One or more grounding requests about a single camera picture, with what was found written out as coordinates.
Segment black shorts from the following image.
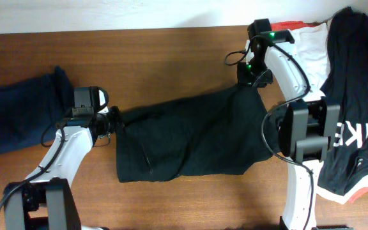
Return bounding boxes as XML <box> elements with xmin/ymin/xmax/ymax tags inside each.
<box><xmin>116</xmin><ymin>85</ymin><xmax>279</xmax><ymax>182</ymax></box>

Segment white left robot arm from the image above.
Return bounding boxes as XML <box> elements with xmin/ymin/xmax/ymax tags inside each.
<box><xmin>0</xmin><ymin>86</ymin><xmax>121</xmax><ymax>229</ymax></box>

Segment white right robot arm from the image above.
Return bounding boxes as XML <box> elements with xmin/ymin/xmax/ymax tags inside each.
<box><xmin>241</xmin><ymin>33</ymin><xmax>340</xmax><ymax>229</ymax></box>

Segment red garment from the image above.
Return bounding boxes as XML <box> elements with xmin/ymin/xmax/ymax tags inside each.
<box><xmin>271</xmin><ymin>21</ymin><xmax>311</xmax><ymax>31</ymax></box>

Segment white garment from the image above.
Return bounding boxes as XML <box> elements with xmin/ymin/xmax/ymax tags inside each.
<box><xmin>291</xmin><ymin>23</ymin><xmax>330</xmax><ymax>89</ymax></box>

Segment folded navy blue garment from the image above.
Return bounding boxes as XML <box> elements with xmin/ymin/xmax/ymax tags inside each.
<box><xmin>0</xmin><ymin>66</ymin><xmax>74</xmax><ymax>154</ymax></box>

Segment black t-shirt with white print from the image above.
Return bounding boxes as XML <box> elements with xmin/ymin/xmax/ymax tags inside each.
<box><xmin>318</xmin><ymin>7</ymin><xmax>368</xmax><ymax>196</ymax></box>

